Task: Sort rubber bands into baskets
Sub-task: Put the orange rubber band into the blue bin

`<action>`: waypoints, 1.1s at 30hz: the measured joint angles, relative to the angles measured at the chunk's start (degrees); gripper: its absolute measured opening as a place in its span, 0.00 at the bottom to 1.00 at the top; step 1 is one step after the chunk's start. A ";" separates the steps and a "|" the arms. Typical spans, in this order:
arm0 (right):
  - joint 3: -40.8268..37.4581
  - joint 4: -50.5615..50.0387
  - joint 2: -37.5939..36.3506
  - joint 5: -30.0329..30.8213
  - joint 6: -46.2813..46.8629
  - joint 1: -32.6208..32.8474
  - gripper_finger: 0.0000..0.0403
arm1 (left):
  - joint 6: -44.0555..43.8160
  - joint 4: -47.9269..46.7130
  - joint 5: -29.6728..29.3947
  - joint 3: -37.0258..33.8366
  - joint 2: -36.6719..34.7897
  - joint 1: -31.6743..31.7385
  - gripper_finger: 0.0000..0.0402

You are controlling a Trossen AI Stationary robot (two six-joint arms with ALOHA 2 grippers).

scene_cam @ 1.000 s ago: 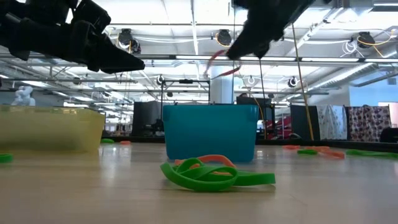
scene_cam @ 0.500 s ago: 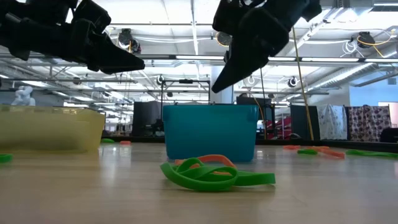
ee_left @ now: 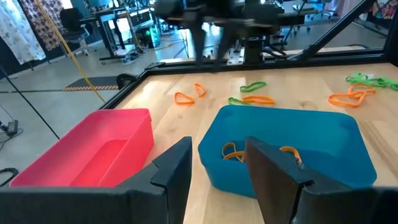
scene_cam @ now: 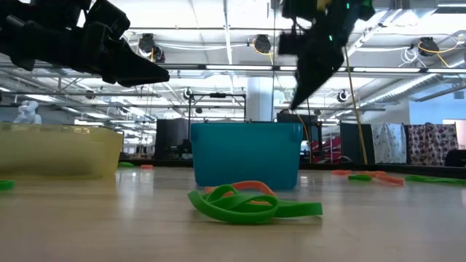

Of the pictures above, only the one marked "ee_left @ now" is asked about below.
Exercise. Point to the red plastic basket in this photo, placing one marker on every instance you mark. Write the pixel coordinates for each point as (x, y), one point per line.
(93, 149)

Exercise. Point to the black office chair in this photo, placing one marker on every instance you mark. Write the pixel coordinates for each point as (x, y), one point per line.
(73, 21)

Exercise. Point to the black office desk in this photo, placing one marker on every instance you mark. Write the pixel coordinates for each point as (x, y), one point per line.
(105, 18)

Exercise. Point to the colourful patterned cloth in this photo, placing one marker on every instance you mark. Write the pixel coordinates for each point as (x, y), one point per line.
(385, 9)

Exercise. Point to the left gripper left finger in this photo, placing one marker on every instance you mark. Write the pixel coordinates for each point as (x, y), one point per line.
(124, 205)

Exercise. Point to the black computer tower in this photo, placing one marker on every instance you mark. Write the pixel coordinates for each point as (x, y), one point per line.
(149, 37)

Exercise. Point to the black power adapter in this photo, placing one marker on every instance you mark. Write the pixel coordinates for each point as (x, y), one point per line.
(12, 126)

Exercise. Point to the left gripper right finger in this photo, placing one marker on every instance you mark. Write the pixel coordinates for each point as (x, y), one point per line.
(295, 202)

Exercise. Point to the dark floral cloth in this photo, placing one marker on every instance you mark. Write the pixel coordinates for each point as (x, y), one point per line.
(43, 25)

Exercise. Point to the black hazard-striped floor mat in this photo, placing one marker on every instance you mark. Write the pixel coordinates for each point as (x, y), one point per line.
(93, 83)

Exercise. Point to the white floral cloth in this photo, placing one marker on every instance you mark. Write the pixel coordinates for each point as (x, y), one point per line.
(18, 31)

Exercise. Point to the blue plastic basket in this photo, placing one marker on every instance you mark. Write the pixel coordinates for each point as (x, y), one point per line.
(326, 140)

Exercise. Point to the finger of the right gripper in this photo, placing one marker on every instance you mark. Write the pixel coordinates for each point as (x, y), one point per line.
(227, 43)
(199, 43)

